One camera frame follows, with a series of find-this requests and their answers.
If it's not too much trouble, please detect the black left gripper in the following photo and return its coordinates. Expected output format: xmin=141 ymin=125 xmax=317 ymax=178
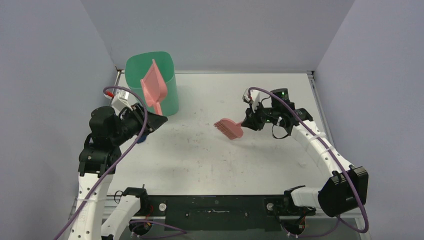
xmin=111 ymin=102 xmax=168 ymax=145

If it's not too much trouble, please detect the pink plastic hand brush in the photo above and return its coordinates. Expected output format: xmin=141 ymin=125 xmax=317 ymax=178
xmin=213 ymin=118 xmax=244 ymax=140

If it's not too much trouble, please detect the pink plastic dustpan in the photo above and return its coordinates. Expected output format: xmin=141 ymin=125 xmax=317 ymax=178
xmin=140 ymin=59 xmax=168 ymax=116

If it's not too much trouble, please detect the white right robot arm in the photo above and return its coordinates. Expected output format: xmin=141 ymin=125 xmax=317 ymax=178
xmin=241 ymin=87 xmax=369 ymax=217

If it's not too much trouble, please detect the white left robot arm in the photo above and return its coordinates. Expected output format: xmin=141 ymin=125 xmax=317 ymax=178
xmin=68 ymin=103 xmax=168 ymax=240

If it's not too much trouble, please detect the small dark blue paper scrap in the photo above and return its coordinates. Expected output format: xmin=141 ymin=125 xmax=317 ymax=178
xmin=137 ymin=135 xmax=147 ymax=144

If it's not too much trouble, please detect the green plastic waste bin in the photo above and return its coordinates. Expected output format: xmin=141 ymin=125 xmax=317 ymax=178
xmin=124 ymin=51 xmax=179 ymax=117

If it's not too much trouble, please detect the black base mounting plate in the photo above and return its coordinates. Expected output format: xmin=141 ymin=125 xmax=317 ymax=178
xmin=135 ymin=195 xmax=316 ymax=232

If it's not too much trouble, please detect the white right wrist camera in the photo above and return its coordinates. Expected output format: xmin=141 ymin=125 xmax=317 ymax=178
xmin=242 ymin=88 xmax=260 ymax=113

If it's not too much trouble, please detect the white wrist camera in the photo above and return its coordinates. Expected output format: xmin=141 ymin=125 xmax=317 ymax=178
xmin=242 ymin=88 xmax=260 ymax=113
xmin=104 ymin=89 xmax=131 ymax=114

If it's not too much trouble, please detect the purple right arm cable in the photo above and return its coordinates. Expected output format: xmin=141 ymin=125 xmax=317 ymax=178
xmin=247 ymin=87 xmax=370 ymax=234

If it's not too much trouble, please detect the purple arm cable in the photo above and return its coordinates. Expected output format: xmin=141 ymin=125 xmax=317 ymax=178
xmin=52 ymin=86 xmax=188 ymax=240
xmin=247 ymin=87 xmax=370 ymax=234

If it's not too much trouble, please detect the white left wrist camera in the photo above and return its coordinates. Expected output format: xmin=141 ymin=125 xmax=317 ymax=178
xmin=104 ymin=89 xmax=131 ymax=114

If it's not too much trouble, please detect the aluminium frame rail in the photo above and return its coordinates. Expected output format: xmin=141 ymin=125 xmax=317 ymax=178
xmin=67 ymin=195 xmax=369 ymax=220

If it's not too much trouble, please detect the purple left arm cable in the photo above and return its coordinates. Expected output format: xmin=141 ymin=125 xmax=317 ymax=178
xmin=52 ymin=86 xmax=188 ymax=240

